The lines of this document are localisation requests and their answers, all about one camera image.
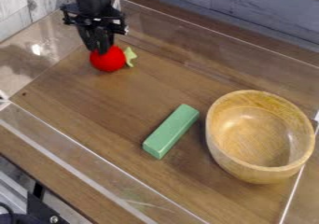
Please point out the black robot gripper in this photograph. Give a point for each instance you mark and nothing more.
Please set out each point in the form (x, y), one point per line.
(110, 23)

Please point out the red plush toy green leaf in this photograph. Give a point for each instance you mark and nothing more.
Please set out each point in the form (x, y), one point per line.
(114, 60)

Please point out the wooden bowl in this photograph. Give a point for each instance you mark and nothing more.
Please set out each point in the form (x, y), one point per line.
(259, 136)

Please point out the green rectangular block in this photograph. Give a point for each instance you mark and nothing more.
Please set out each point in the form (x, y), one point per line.
(167, 134)

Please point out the clear acrylic corner bracket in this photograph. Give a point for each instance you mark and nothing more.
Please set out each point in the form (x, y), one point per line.
(117, 5)

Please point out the clear acrylic enclosure wall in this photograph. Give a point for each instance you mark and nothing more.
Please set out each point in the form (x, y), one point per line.
(74, 122)

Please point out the black clamp with cable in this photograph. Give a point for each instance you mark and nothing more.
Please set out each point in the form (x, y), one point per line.
(39, 213)

